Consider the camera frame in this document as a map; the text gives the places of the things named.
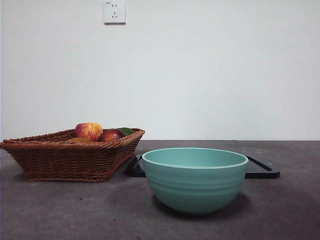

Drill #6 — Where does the red yellow apple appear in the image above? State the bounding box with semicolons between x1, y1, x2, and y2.
74;122;104;143

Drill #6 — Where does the dark red apple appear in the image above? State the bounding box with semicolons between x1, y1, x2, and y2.
97;128;125;143

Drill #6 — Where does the white wall socket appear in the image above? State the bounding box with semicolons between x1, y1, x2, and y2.
104;0;127;25

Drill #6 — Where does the brown wicker basket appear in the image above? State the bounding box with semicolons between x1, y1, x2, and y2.
0;128;146;183

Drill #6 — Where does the teal ribbed bowl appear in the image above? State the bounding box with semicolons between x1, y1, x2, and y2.
141;147;249;217

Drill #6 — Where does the green fruit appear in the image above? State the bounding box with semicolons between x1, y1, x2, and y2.
116;127;135;137

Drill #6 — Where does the dark rectangular tray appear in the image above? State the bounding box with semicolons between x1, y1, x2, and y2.
124;154;281;180

